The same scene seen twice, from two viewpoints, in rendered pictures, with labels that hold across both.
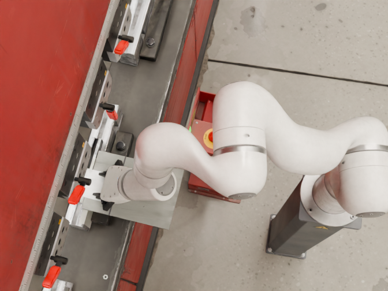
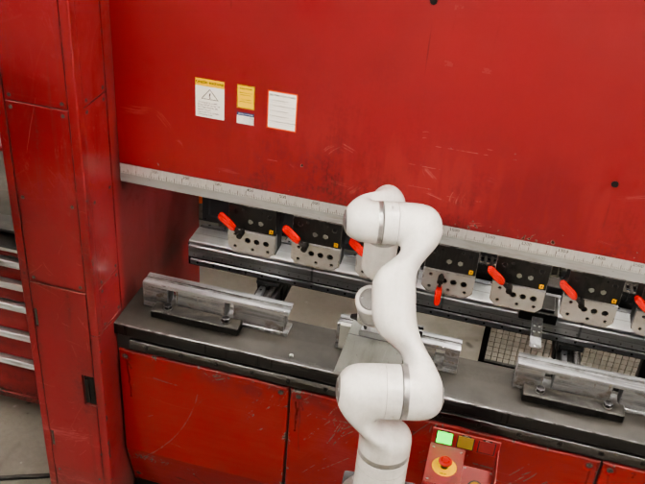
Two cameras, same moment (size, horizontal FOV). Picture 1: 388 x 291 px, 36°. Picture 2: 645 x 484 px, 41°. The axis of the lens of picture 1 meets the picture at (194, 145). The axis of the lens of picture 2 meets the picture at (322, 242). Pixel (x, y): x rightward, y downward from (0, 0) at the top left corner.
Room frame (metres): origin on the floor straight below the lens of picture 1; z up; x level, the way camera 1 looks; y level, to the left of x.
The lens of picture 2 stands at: (-0.03, -1.77, 2.64)
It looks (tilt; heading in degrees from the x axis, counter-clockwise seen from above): 33 degrees down; 84
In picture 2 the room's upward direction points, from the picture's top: 5 degrees clockwise
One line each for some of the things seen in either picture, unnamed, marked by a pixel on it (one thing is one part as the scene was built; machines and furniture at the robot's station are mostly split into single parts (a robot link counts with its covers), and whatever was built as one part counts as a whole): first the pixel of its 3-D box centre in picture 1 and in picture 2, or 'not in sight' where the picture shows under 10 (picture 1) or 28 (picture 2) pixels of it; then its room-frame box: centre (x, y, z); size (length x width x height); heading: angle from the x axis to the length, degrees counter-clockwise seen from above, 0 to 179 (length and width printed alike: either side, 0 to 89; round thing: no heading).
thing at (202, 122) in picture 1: (214, 127); (459, 475); (0.61, -0.08, 0.75); 0.20 x 0.16 x 0.18; 162
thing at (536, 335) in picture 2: not in sight; (537, 319); (0.90, 0.33, 1.01); 0.26 x 0.12 x 0.05; 72
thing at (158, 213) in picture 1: (133, 189); (373, 350); (0.36, 0.19, 1.00); 0.26 x 0.18 x 0.01; 72
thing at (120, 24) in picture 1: (106, 24); (520, 277); (0.76, 0.21, 1.26); 0.15 x 0.09 x 0.17; 162
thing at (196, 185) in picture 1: (219, 174); not in sight; (0.60, -0.10, 0.06); 0.25 x 0.20 x 0.12; 72
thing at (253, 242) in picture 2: not in sight; (255, 224); (0.01, 0.46, 1.26); 0.15 x 0.09 x 0.17; 162
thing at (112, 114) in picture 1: (109, 111); (439, 289); (0.54, 0.22, 1.20); 0.04 x 0.02 x 0.10; 72
